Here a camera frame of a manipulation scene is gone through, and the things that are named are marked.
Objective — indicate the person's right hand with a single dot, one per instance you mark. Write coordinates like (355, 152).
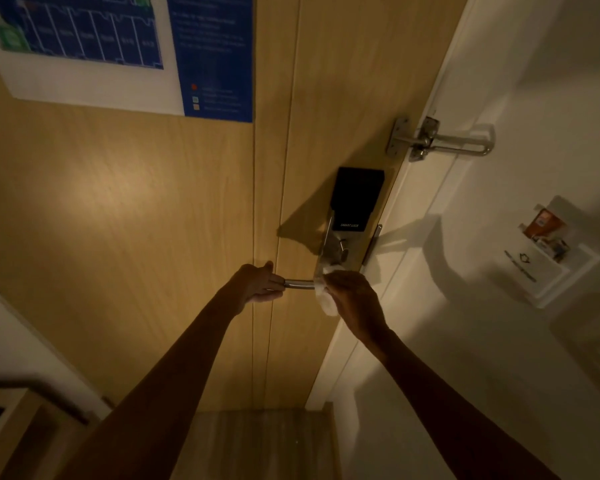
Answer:
(360, 304)

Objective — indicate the person's left hand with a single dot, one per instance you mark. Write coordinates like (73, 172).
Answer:
(255, 287)

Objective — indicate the white wet wipe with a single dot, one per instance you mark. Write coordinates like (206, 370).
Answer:
(327, 302)

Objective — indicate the person's left forearm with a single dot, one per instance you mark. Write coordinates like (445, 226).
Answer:
(155, 404)

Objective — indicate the person's right forearm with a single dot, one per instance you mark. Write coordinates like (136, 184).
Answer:
(455, 419)

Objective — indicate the black silver door lock body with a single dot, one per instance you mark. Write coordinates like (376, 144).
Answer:
(357, 197)

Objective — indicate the light wooden door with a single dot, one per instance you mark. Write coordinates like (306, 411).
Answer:
(105, 219)

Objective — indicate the silver door guard latch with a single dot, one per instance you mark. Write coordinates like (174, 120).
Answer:
(460, 148)

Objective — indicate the dark lock edge plate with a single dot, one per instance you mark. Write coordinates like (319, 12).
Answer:
(372, 244)

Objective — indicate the white key card holder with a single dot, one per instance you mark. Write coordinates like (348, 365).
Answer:
(545, 279)

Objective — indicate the blue white floor plan poster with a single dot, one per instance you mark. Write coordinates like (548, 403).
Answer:
(80, 89)

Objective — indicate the wooden side table black top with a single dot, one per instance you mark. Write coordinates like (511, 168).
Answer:
(20, 429)

